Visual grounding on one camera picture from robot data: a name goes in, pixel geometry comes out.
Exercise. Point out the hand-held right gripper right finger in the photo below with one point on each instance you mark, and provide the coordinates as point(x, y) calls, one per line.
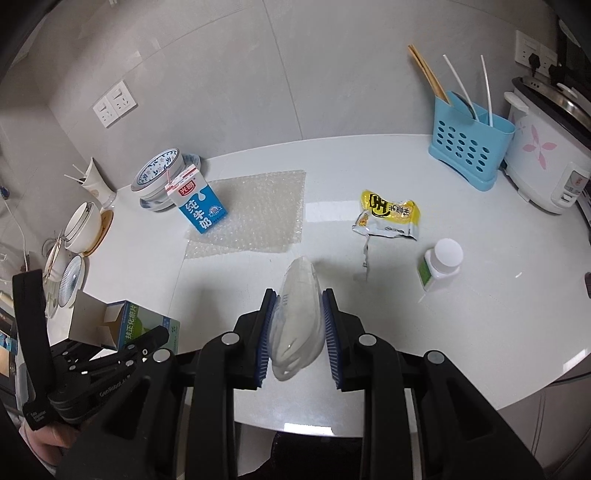
point(333, 341)

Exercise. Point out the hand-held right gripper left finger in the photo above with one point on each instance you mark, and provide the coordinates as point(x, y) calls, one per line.
point(265, 341)

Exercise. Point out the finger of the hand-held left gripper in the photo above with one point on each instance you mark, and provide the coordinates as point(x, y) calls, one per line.
point(138, 350)
point(32, 332)

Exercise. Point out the green carton box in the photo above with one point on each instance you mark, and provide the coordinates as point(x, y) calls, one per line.
point(147, 323)

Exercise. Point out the clear plastic bottle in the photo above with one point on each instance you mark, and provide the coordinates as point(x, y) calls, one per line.
point(298, 314)

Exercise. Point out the bubble wrap sheet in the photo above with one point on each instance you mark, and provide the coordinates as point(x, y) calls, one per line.
point(258, 212)

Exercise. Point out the yellow snack wrapper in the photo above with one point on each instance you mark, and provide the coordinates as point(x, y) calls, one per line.
point(388, 212)

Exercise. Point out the person's left hand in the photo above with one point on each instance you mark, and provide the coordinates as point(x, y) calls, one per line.
point(46, 441)

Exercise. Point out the clear glass cup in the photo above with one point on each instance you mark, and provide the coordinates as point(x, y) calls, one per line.
point(53, 277)

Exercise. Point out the blue striped plate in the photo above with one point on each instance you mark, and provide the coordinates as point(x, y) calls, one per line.
point(73, 279)

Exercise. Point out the white black-rimmed bowl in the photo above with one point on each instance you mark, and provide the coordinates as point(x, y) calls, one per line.
point(83, 226)

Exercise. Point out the brown patterned pants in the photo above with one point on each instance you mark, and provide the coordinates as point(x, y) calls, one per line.
point(314, 461)

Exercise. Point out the wooden coaster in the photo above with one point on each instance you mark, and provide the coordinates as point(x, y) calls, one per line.
point(105, 228)

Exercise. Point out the white pill bottle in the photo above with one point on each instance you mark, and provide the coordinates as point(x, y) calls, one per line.
point(441, 267)

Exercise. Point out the blue milk carton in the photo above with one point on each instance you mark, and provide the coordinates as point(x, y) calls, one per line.
point(201, 207)

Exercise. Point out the white patterned cup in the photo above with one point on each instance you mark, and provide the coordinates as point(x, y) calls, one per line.
point(94, 182)

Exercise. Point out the blue patterned bowl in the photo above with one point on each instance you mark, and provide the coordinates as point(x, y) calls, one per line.
point(154, 168)

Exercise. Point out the blue utensil holder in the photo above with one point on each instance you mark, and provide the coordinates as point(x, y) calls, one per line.
point(471, 147)

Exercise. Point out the small black oval object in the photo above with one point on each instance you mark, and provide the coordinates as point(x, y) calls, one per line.
point(588, 286)

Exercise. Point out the metal spoon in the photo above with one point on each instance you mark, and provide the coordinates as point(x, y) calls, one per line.
point(464, 106)

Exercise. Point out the wooden chopstick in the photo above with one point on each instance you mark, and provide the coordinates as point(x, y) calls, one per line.
point(431, 74)
point(425, 74)

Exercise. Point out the white plastic straw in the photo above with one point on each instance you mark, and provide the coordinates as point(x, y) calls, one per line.
point(459, 87)
point(486, 90)

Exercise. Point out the white floral rice cooker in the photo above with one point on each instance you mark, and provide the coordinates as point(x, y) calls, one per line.
point(545, 152)

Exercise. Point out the black power plug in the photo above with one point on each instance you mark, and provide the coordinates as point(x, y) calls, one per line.
point(556, 73)
point(538, 64)

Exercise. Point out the black rack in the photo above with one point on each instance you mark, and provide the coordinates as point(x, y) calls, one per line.
point(572, 46)

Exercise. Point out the white wall socket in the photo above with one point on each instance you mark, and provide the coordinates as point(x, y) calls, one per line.
point(549, 55)
point(526, 44)
point(105, 110)
point(124, 97)

